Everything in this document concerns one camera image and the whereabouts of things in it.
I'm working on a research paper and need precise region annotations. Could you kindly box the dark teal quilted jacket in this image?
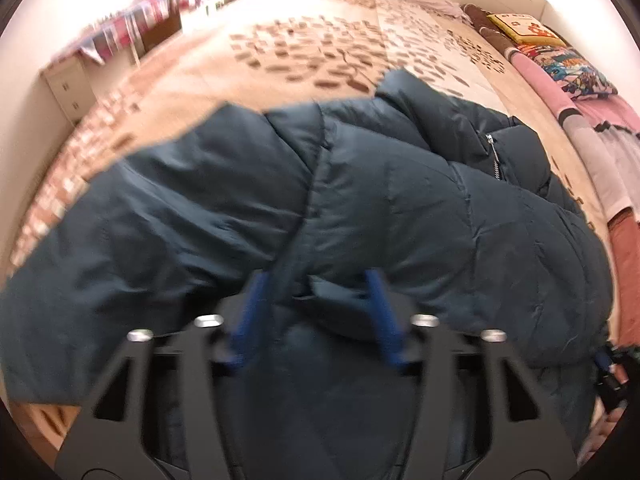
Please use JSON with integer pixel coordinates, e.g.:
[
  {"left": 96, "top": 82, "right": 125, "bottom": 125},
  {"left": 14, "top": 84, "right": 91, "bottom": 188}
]
[{"left": 1, "top": 70, "right": 613, "bottom": 479}]

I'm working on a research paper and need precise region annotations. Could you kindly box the pink and red striped quilt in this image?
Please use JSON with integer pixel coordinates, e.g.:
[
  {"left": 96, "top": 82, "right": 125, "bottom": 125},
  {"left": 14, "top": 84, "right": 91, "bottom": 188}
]
[{"left": 462, "top": 3, "right": 639, "bottom": 344}]

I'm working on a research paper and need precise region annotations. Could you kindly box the blue cartoon pillow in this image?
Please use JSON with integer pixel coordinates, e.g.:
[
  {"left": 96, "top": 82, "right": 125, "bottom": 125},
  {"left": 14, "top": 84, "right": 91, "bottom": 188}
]
[{"left": 518, "top": 44, "right": 618, "bottom": 101}]

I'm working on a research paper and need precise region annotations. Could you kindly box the white desk with drawers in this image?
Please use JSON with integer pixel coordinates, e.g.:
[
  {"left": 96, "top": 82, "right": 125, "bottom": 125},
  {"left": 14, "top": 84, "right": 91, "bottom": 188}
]
[{"left": 41, "top": 9, "right": 182, "bottom": 126}]

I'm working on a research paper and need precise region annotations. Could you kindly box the yellow cartoon pillow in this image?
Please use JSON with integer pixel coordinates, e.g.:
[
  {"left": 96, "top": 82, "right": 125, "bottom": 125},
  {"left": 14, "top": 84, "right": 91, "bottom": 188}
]
[{"left": 488, "top": 13, "right": 566, "bottom": 47}]

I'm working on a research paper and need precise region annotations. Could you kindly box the beige leaf-pattern bed blanket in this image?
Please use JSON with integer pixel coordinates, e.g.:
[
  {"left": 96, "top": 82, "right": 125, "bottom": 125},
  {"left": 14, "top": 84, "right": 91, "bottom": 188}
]
[{"left": 0, "top": 0, "right": 622, "bottom": 456}]

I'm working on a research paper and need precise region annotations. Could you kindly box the plaid pink tablecloth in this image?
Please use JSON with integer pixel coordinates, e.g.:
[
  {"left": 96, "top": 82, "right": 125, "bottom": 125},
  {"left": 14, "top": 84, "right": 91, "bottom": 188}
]
[{"left": 42, "top": 0, "right": 224, "bottom": 70}]

